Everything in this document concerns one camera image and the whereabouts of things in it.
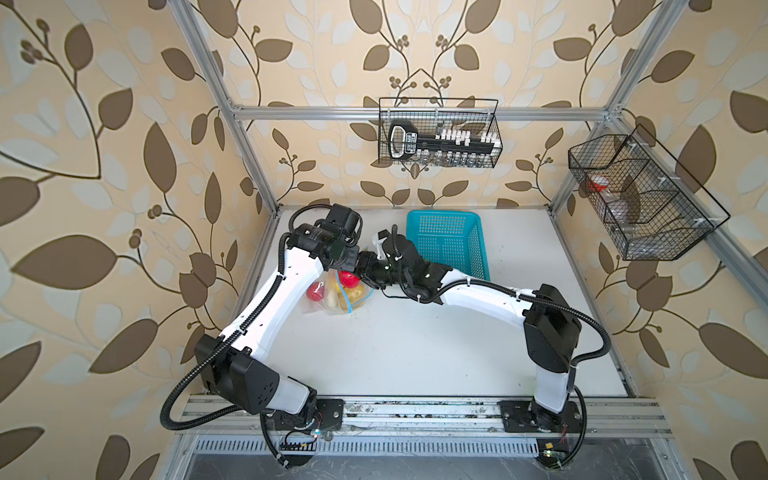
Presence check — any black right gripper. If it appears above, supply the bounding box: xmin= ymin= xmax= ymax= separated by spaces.
xmin=352 ymin=251 xmax=411 ymax=290

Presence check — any clear zip top bag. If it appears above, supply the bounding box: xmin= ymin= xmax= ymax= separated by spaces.
xmin=299 ymin=270 xmax=373 ymax=315

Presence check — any yellow toy potato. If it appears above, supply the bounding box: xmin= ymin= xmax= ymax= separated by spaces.
xmin=344 ymin=283 xmax=369 ymax=310

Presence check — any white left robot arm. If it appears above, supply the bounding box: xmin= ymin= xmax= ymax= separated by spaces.
xmin=159 ymin=204 xmax=363 ymax=431

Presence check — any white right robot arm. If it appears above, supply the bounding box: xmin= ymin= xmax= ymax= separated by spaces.
xmin=354 ymin=226 xmax=611 ymax=424

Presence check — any teal plastic basket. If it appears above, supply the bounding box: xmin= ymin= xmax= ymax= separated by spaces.
xmin=406 ymin=210 xmax=491 ymax=280

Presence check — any black tool in basket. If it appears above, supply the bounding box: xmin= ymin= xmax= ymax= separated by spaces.
xmin=387 ymin=120 xmax=418 ymax=160

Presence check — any red capped clear bottle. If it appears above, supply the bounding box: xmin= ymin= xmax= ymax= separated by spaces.
xmin=585 ymin=174 xmax=621 ymax=208

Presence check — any back black wire basket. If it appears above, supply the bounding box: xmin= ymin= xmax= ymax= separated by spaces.
xmin=377 ymin=96 xmax=503 ymax=169

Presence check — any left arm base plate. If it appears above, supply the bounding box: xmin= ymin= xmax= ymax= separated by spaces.
xmin=262 ymin=396 xmax=345 ymax=432

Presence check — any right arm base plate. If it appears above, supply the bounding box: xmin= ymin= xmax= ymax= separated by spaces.
xmin=498 ymin=400 xmax=585 ymax=435

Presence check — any side black wire basket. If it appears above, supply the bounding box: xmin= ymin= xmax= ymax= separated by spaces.
xmin=568 ymin=124 xmax=731 ymax=261

